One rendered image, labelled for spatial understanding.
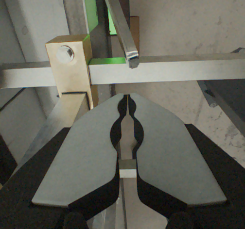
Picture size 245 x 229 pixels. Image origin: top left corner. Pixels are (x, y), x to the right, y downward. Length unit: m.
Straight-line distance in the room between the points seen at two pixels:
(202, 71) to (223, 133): 1.38
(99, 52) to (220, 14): 0.90
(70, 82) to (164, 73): 0.13
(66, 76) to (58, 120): 0.07
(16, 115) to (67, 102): 0.27
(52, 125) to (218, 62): 0.23
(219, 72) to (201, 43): 0.91
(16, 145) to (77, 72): 0.30
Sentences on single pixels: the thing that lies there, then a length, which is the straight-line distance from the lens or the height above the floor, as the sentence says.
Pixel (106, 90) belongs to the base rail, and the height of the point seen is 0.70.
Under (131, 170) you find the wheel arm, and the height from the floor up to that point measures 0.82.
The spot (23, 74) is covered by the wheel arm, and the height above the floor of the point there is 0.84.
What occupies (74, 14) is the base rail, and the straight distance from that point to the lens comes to 0.39.
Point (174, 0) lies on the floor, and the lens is 1.11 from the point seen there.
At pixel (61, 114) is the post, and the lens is 0.22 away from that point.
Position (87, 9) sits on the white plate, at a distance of 0.29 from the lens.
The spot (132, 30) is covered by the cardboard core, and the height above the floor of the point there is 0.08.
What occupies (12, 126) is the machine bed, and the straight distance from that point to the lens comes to 0.49.
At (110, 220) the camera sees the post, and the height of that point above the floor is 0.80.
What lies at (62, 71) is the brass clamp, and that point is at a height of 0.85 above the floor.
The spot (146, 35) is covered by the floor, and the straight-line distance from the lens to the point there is 1.10.
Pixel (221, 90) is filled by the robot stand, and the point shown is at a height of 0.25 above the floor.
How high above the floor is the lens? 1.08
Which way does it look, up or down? 57 degrees down
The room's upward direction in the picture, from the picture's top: 178 degrees counter-clockwise
